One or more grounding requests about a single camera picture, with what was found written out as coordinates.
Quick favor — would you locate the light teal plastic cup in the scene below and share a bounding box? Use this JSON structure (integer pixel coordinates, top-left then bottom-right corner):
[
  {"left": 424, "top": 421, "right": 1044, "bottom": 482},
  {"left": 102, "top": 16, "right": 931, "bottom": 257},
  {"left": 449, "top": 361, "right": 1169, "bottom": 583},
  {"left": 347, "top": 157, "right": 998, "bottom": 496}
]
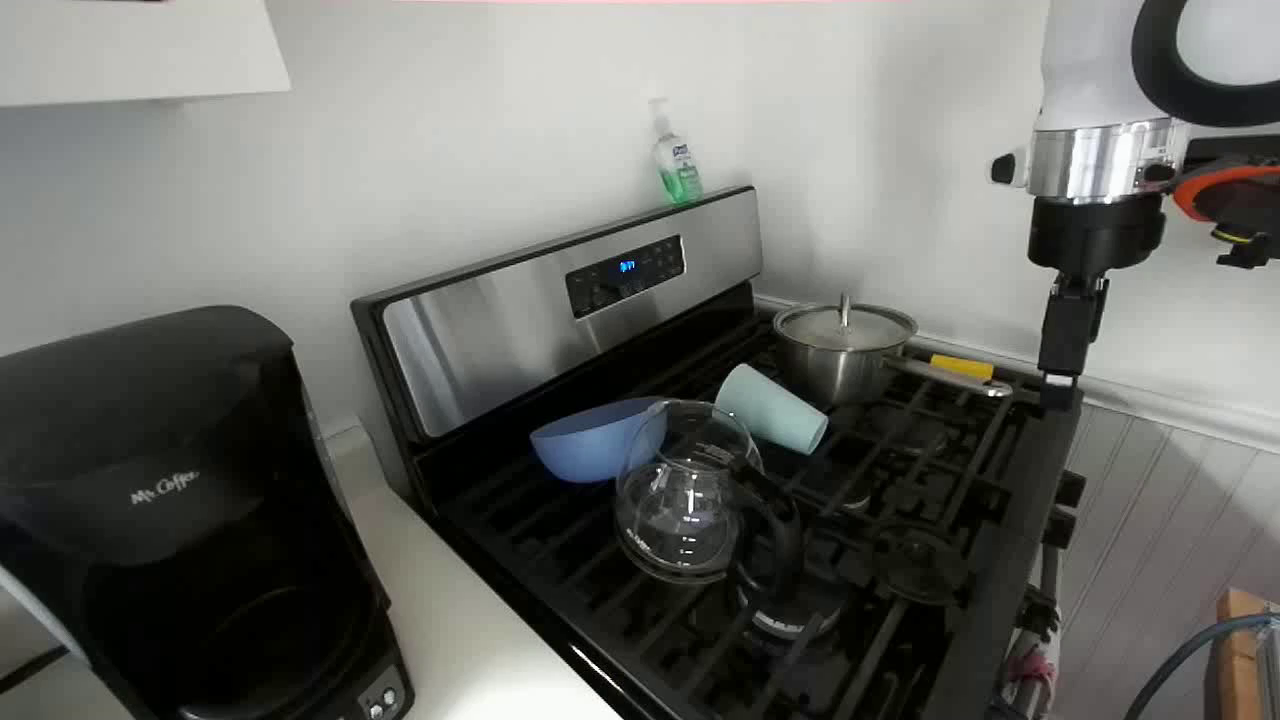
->
[{"left": 718, "top": 364, "right": 829, "bottom": 457}]

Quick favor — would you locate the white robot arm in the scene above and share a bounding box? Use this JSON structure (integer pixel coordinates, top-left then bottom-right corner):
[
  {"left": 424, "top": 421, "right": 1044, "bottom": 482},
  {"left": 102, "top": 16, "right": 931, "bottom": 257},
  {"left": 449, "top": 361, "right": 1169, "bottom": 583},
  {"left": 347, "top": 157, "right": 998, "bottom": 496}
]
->
[{"left": 993, "top": 0, "right": 1280, "bottom": 390}]

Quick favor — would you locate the blue plastic bowl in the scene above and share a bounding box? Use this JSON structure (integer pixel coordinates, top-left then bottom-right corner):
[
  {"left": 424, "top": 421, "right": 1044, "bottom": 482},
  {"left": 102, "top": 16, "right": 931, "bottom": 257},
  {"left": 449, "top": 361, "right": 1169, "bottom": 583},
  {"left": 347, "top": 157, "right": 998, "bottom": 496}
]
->
[{"left": 527, "top": 395, "right": 667, "bottom": 482}]

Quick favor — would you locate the glass coffee carafe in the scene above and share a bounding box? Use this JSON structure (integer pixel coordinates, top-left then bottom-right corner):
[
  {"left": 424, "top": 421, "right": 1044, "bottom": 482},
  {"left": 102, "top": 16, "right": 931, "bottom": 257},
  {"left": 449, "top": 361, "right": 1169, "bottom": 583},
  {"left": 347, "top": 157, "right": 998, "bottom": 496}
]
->
[{"left": 616, "top": 401, "right": 843, "bottom": 638}]

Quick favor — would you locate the stainless steel saucepan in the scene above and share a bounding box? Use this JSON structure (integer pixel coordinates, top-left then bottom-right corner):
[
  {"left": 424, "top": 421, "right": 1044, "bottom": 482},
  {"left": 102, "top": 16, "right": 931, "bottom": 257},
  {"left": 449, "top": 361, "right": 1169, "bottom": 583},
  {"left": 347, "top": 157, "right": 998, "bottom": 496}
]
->
[{"left": 772, "top": 300, "right": 1010, "bottom": 405}]

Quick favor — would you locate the green hand sanitizer bottle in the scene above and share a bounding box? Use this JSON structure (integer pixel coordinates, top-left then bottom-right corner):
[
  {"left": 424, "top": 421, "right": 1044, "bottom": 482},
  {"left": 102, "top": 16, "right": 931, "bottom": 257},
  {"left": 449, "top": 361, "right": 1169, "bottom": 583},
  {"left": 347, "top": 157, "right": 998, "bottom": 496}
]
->
[{"left": 653, "top": 99, "right": 704, "bottom": 202}]

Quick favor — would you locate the black coffee maker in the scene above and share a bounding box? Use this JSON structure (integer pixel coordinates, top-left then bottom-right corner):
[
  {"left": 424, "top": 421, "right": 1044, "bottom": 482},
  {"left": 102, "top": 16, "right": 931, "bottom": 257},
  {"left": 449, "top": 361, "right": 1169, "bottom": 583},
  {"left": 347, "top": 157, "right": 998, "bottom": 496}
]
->
[{"left": 0, "top": 304, "right": 413, "bottom": 720}]

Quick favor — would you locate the white range hood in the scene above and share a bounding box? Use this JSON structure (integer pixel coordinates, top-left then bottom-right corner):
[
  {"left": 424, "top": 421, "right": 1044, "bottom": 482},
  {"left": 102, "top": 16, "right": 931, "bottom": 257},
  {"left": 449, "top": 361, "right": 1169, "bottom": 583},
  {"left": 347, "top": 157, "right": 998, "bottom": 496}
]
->
[{"left": 0, "top": 0, "right": 293, "bottom": 109}]

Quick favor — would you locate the wooden block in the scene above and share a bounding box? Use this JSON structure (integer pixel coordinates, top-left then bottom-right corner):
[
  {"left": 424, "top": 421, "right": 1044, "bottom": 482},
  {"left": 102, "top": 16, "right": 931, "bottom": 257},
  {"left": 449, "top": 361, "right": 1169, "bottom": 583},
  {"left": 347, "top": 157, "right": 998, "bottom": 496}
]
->
[{"left": 1203, "top": 586, "right": 1280, "bottom": 720}]

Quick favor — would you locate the blue cable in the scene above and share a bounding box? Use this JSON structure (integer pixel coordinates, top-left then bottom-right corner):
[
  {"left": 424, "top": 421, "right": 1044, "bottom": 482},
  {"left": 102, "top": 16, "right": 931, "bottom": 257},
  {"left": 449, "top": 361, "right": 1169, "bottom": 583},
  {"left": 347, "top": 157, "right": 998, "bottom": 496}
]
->
[{"left": 1121, "top": 608, "right": 1280, "bottom": 720}]

